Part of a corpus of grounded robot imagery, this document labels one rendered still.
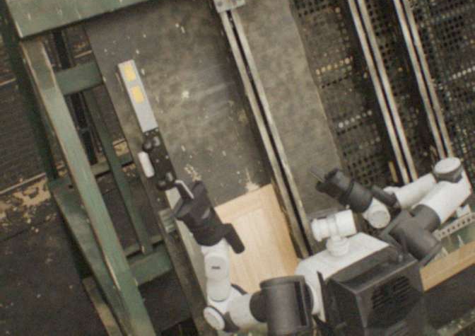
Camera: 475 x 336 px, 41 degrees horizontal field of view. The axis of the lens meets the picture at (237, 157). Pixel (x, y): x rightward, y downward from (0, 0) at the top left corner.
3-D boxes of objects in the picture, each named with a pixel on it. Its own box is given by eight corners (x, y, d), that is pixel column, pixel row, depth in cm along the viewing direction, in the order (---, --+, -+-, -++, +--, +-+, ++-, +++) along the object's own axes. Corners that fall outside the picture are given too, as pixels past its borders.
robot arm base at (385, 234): (438, 250, 188) (449, 241, 178) (409, 281, 186) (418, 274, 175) (399, 215, 193) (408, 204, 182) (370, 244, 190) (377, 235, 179)
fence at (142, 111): (216, 336, 214) (220, 339, 210) (115, 66, 199) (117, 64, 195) (229, 329, 216) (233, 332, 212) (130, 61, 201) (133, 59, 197)
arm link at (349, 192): (320, 172, 210) (349, 192, 212) (310, 197, 205) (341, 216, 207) (341, 160, 199) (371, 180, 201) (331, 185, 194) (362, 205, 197)
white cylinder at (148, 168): (136, 153, 202) (145, 177, 204) (138, 153, 200) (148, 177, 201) (145, 150, 203) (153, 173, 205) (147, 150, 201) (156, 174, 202)
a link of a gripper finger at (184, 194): (183, 182, 159) (193, 198, 163) (173, 180, 160) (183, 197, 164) (180, 186, 158) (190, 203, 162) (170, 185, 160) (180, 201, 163)
